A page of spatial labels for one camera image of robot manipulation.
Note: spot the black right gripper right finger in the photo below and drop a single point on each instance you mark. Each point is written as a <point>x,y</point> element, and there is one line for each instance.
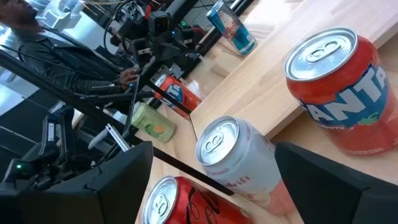
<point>335,199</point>

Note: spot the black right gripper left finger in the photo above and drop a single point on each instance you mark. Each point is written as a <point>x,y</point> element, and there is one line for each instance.
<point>102,196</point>

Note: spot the orange Fanta can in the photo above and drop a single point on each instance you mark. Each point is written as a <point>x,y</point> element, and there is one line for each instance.
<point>342,93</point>
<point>182,95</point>

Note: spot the blue Red Bull can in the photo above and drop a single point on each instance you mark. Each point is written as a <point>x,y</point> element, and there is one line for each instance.
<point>233,31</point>

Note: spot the green drink can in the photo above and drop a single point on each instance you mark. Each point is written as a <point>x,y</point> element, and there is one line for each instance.
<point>152,124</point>

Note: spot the white and pink drink can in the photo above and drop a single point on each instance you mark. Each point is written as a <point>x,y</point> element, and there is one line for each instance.
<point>242,168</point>

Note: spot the red cola can black script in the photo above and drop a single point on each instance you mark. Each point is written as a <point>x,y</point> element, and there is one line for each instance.
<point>202,205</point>

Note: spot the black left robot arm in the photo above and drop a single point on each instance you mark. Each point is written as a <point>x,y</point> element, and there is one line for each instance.
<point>130,28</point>

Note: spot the person's hand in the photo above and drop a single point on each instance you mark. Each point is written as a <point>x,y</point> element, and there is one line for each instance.
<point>129,78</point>

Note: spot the black device with green light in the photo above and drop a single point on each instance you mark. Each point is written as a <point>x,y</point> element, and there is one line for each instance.
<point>53,146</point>

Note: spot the person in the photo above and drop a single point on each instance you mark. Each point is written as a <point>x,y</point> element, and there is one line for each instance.
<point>62,62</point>

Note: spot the white plastic box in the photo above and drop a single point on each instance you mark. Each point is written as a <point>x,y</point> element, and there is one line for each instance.
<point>59,14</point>

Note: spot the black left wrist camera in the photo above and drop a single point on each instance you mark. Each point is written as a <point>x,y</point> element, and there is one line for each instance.
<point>160,21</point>

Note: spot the silver metal bracket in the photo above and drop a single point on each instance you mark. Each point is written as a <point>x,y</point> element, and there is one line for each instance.
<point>118,138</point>

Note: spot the black aluminium table frame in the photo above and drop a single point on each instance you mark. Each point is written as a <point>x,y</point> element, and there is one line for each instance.
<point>46,81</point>

